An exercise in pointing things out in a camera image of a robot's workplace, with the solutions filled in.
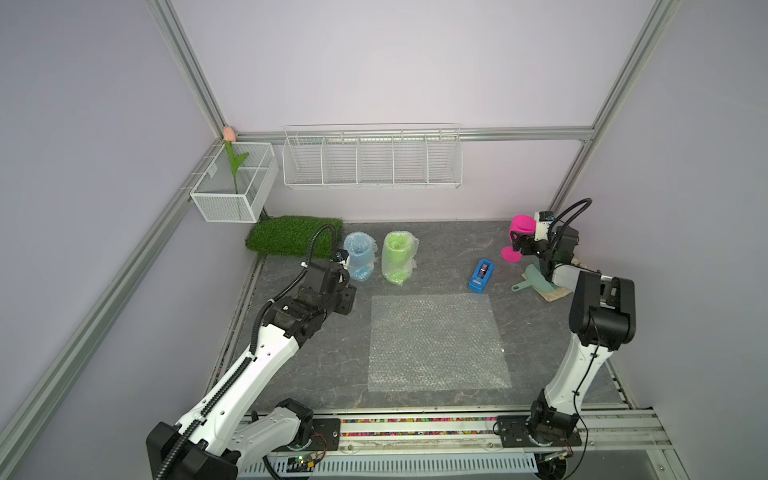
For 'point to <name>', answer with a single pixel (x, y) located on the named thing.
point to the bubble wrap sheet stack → (435, 342)
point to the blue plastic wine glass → (362, 249)
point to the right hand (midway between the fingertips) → (523, 228)
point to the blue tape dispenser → (481, 275)
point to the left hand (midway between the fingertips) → (341, 288)
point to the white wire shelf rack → (373, 156)
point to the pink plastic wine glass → (521, 223)
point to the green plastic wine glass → (398, 256)
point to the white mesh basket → (215, 194)
